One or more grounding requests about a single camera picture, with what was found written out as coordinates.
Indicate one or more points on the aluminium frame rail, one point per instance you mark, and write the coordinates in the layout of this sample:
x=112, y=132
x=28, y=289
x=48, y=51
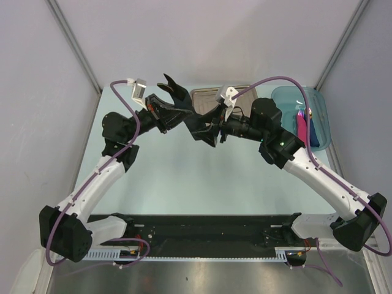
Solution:
x=73, y=43

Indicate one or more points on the silver metal tray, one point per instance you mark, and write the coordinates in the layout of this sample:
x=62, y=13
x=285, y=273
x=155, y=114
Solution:
x=204, y=100

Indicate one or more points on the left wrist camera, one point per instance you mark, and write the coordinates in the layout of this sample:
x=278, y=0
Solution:
x=138, y=90

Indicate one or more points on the iridescent spoon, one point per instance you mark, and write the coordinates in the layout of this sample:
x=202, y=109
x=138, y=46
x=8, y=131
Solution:
x=166, y=88

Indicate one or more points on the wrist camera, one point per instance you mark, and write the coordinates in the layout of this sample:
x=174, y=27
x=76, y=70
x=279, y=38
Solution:
x=225, y=97
x=138, y=90

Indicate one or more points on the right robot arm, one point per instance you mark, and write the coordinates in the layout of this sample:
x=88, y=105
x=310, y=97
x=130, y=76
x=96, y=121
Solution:
x=357, y=214

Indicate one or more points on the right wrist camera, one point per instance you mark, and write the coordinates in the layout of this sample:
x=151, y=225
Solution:
x=225, y=97

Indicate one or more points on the pink rolled napkin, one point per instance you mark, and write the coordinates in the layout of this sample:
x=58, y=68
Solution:
x=301, y=127

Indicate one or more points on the dark knife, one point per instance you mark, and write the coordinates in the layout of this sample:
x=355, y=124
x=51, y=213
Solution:
x=171, y=82

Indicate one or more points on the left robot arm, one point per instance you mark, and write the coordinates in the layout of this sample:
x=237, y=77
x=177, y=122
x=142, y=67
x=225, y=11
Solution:
x=65, y=229

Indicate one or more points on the blue plastic bin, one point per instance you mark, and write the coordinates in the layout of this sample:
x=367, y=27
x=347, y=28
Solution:
x=290, y=101

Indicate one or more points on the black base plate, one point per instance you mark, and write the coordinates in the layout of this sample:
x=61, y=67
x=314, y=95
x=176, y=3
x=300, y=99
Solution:
x=213, y=236

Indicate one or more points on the blue rolled napkin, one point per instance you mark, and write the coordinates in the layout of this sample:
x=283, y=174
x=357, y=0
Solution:
x=314, y=142

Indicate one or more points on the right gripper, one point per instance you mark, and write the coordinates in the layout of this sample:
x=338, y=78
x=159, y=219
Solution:
x=223, y=125

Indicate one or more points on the white cable duct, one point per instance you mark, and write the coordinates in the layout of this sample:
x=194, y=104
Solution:
x=126, y=255

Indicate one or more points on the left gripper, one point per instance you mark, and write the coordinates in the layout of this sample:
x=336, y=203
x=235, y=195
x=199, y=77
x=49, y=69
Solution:
x=164, y=116

